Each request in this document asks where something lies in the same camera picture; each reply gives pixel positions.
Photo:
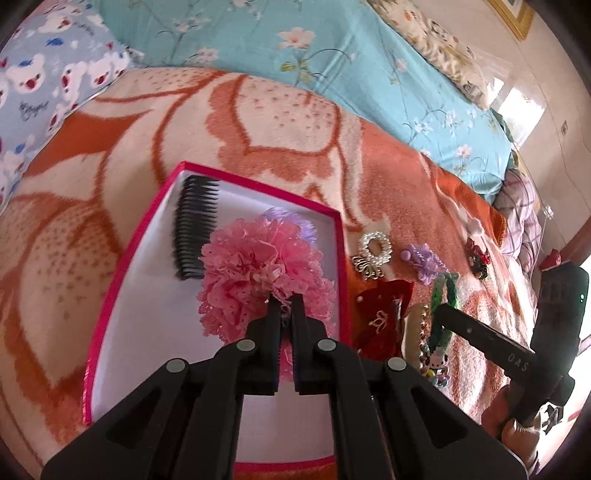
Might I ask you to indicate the purple frilly scrunchie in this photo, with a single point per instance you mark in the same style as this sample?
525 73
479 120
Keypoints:
300 221

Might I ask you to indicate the pearl scrunchie with metal flower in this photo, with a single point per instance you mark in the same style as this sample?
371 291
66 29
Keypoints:
368 272

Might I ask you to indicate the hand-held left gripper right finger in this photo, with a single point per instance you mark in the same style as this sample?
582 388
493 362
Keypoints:
299 332

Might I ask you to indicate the pink jewelry box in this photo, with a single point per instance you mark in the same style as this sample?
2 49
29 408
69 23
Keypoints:
138 323

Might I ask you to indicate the small red hair clip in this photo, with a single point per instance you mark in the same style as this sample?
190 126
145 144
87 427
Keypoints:
475 258

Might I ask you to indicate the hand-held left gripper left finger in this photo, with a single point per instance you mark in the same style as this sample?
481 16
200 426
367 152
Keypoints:
273 332

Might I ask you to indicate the turquoise floral quilt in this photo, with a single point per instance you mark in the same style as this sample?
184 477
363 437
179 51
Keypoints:
323 55

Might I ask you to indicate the orange patterned blanket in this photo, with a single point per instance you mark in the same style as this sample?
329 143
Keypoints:
277 115

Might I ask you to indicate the beige claw clip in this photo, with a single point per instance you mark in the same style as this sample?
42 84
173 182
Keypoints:
413 332

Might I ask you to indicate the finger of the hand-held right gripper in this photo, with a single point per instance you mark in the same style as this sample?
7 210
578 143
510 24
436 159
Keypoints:
485 339

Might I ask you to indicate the blue bear print pillow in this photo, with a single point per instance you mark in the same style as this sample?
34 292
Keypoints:
46 69

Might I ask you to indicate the wooden picture frame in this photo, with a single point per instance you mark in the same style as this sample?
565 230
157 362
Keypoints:
512 16

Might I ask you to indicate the plaid cloth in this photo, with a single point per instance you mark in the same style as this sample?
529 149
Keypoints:
521 207

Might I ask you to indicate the wall socket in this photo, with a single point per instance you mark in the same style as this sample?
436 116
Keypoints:
564 128

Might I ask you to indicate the pink lace scrunchie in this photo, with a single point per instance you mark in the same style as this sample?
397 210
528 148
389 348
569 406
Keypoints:
249 267

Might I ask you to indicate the person's right hand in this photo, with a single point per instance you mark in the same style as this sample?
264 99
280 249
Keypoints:
512 434

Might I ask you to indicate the red velvet bow clip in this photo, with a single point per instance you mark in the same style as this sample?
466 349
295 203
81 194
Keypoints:
378 323

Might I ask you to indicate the black comb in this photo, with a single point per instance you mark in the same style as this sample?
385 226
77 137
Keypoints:
191 230

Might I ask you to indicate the beige floral pillow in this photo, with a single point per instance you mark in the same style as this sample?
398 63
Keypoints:
438 41

